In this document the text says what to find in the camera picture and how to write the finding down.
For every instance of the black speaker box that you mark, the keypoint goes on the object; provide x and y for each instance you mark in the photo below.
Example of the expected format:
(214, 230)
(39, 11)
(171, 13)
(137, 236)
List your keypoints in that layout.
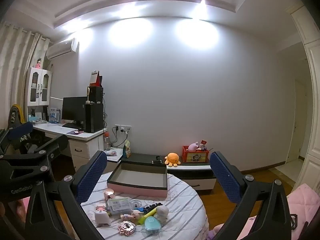
(96, 94)

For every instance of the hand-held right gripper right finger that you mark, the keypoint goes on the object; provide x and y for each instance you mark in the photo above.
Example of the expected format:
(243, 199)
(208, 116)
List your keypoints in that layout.
(225, 178)

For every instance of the white wall socket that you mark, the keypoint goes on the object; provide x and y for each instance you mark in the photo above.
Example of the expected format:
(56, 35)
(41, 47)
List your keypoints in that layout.
(122, 128)

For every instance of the blue and white packets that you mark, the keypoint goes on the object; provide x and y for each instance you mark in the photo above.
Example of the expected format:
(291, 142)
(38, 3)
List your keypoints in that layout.
(53, 115)

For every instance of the red printed crate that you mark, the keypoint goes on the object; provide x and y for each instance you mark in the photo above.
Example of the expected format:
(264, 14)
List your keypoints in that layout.
(195, 156)

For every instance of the teal plastic case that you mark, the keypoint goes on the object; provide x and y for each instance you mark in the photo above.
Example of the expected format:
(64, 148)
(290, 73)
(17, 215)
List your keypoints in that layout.
(152, 226)

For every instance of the printed papers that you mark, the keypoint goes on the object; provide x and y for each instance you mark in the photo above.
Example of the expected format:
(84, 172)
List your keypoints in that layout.
(111, 153)

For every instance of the rose gold jar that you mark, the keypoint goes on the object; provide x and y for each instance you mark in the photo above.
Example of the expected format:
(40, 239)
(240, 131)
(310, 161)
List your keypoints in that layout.
(109, 194)

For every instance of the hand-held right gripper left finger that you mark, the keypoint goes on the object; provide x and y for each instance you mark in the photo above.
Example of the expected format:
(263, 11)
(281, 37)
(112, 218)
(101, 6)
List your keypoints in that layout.
(92, 178)

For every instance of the small cream desk lamp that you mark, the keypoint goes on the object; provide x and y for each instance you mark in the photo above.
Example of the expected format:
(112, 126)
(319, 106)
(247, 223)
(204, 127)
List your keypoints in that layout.
(88, 95)

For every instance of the small pink doll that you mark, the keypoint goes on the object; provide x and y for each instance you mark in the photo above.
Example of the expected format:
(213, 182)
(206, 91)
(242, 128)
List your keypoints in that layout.
(38, 64)

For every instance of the yellow snack bag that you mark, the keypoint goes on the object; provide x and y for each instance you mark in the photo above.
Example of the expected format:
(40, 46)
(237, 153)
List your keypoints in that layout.
(127, 150)

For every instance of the pig hat doll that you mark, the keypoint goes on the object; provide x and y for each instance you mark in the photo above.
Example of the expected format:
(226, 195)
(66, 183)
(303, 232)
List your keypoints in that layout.
(132, 215)

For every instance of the white glass-door cabinet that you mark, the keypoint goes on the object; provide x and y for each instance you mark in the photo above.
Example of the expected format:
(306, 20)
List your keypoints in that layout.
(38, 87)

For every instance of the dark mouse pad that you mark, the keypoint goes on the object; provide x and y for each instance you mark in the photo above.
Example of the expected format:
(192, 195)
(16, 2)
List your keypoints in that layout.
(75, 132)

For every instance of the black keyboard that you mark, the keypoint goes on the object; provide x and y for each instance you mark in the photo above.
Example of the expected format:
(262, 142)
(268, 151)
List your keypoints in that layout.
(72, 125)

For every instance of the white door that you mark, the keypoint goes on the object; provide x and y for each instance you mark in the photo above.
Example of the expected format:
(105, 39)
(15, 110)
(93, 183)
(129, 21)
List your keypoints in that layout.
(296, 120)

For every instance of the pink pixel block toy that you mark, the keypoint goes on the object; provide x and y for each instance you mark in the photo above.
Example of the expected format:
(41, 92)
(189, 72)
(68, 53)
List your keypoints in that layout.
(101, 208)

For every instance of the low black and white cabinet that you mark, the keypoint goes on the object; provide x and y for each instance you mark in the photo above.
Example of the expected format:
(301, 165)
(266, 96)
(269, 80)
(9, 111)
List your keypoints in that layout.
(190, 173)

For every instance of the orange octopus plush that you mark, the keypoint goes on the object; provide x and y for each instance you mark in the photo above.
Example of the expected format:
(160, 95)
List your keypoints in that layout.
(172, 159)

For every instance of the small black gadget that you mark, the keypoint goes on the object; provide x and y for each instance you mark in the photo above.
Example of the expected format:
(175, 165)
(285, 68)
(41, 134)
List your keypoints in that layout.
(157, 160)

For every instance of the chair draped with clothes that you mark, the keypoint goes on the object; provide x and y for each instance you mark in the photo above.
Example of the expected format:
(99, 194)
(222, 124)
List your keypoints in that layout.
(16, 115)

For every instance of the white pig-shaped toy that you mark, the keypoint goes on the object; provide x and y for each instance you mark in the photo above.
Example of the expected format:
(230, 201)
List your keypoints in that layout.
(102, 219)

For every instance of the white desk with drawers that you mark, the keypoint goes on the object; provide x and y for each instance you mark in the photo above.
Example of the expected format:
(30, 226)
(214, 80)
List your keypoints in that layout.
(82, 147)

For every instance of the pink cloth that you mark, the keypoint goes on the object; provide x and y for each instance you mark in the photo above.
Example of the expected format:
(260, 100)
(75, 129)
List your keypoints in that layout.
(22, 205)

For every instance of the pink plush toy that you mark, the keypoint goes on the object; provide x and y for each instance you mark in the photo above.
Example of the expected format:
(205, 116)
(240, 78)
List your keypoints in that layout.
(193, 146)

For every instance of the red and white folders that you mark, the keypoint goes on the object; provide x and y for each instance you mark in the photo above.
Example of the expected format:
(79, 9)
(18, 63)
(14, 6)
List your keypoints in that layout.
(96, 78)

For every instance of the yellow highlighter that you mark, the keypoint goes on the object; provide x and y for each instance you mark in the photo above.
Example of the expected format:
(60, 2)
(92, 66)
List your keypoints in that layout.
(148, 216)

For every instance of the white air conditioner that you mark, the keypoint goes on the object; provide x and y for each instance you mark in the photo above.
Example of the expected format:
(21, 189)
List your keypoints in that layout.
(61, 47)

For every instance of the black hair clip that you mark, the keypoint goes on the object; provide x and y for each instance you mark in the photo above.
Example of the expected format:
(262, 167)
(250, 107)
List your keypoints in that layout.
(150, 206)

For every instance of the bottle with orange cap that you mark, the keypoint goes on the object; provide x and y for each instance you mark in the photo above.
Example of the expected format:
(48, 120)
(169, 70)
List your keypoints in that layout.
(107, 142)

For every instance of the black computer monitor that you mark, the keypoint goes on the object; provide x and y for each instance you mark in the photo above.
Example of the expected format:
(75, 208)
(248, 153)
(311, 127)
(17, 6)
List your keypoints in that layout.
(73, 108)

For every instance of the purple plush toy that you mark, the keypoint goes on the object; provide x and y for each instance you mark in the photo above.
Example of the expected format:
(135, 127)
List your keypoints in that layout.
(215, 232)

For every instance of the pink quilted blanket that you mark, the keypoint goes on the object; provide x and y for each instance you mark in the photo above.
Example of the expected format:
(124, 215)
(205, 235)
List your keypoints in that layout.
(302, 200)

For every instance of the cream striped curtain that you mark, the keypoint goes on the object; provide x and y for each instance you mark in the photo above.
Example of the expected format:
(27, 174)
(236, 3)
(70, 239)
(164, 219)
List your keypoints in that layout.
(12, 60)

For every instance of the clear plastic box green label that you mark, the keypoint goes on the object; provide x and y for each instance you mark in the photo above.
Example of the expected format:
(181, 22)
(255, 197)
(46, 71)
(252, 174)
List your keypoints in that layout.
(119, 206)

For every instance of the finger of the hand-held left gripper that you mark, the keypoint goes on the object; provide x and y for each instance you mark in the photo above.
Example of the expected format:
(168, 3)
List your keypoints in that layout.
(21, 130)
(53, 145)

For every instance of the black computer tower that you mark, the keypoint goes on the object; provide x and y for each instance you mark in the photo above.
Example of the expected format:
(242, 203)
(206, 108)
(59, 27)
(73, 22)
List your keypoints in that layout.
(93, 117)

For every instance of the pink block ball toy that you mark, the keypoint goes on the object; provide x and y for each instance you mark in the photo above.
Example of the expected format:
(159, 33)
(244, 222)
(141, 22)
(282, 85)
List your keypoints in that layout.
(126, 227)

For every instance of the white elephant figure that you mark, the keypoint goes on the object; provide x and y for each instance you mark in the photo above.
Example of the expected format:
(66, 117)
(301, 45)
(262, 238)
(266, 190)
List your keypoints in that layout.
(162, 212)

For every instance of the pink box with black rim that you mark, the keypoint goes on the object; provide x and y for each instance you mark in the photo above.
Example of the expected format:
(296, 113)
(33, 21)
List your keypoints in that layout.
(140, 181)

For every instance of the red packet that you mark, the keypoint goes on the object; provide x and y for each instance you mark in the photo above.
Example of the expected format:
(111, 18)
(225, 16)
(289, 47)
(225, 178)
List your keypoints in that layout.
(203, 143)

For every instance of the clear glass bottle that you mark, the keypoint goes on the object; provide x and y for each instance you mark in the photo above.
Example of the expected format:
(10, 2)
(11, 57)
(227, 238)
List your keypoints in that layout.
(136, 202)

